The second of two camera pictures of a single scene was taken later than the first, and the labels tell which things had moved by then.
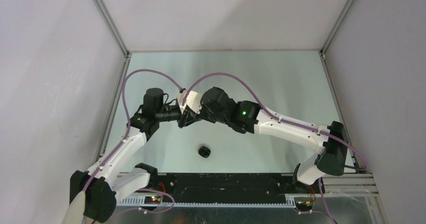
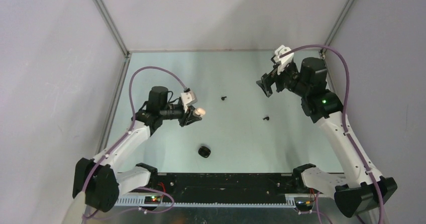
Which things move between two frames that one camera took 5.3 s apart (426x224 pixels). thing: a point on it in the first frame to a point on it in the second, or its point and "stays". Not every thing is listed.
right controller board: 301,206 stays
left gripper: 187,118 stays
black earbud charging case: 204,151 stays
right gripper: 202,112 to 268,79
